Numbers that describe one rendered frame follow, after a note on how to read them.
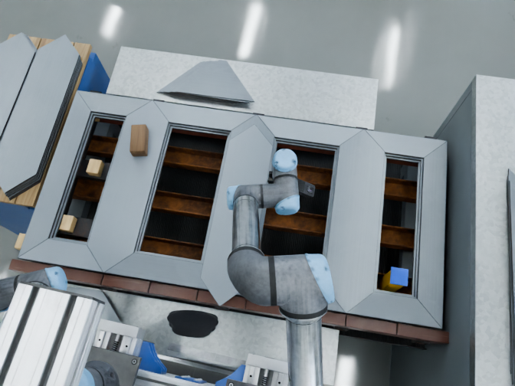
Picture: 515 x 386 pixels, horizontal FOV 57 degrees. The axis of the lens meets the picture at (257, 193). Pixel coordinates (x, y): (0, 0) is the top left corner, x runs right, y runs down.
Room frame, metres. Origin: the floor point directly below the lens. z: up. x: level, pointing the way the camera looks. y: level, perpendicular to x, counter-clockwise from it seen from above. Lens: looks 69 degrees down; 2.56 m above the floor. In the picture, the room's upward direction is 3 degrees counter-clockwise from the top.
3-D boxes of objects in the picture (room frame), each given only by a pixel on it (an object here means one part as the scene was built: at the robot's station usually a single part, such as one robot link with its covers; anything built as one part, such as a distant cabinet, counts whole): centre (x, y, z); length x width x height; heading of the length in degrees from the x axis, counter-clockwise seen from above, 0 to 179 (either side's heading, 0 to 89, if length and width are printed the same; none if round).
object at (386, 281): (0.30, -0.48, 0.78); 0.05 x 0.05 x 0.19; 78
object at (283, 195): (0.51, -0.07, 1.20); 0.11 x 0.11 x 0.08; 0
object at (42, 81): (1.11, 1.01, 0.82); 0.80 x 0.40 x 0.06; 168
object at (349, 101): (1.21, 0.04, 0.73); 1.20 x 0.26 x 0.03; 78
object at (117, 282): (0.26, 0.15, 0.80); 1.62 x 0.04 x 0.06; 78
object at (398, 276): (0.30, -0.48, 0.88); 0.06 x 0.06 x 0.02; 78
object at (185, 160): (0.83, 0.03, 0.70); 1.66 x 0.08 x 0.05; 78
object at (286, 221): (0.63, 0.07, 0.70); 1.66 x 0.08 x 0.05; 78
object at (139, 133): (0.90, 0.46, 0.87); 0.12 x 0.06 x 0.05; 179
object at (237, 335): (0.19, 0.37, 0.66); 1.30 x 0.20 x 0.03; 78
